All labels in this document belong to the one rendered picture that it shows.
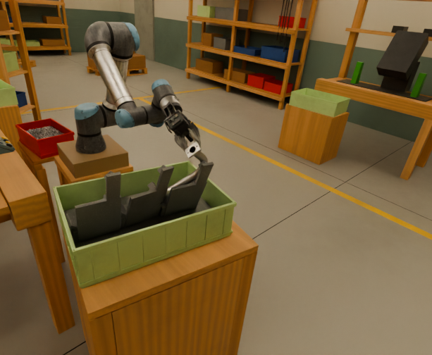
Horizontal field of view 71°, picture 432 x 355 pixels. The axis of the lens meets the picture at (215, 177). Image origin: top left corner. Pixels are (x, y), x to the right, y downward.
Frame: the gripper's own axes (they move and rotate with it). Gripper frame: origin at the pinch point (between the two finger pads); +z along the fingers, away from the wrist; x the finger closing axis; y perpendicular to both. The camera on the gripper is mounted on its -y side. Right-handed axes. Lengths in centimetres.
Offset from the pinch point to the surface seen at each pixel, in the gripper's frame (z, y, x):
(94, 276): 24, 9, -48
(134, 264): 24.0, -1.8, -39.3
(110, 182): 4.1, 18.5, -24.9
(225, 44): -456, -399, 66
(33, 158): -70, -15, -91
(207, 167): 5.9, -5.0, 0.1
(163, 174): 4.4, 5.5, -12.4
